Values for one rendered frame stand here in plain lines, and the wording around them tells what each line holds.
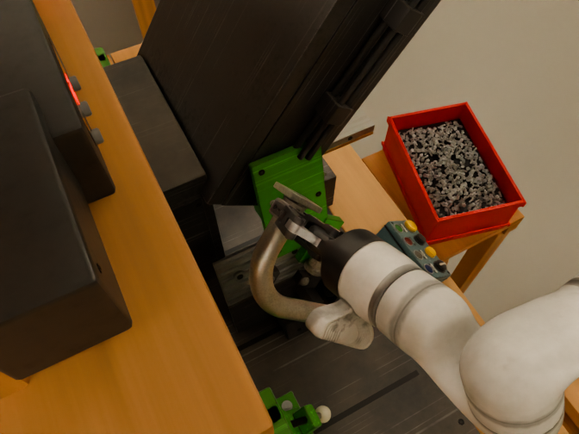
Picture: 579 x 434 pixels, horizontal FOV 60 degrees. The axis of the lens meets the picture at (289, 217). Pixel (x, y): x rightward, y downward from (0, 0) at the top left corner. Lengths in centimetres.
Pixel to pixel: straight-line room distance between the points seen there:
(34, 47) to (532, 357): 40
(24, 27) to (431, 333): 39
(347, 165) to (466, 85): 168
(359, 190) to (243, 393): 89
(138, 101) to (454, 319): 63
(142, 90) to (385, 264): 57
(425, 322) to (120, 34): 282
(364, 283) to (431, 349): 8
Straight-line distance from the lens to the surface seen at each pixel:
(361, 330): 53
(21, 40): 42
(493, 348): 39
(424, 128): 135
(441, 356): 46
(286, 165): 76
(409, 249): 104
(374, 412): 98
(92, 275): 27
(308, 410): 87
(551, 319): 42
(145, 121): 86
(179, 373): 33
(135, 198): 39
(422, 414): 100
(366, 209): 114
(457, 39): 308
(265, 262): 62
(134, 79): 93
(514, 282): 222
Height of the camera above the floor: 185
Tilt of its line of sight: 59 degrees down
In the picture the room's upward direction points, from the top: straight up
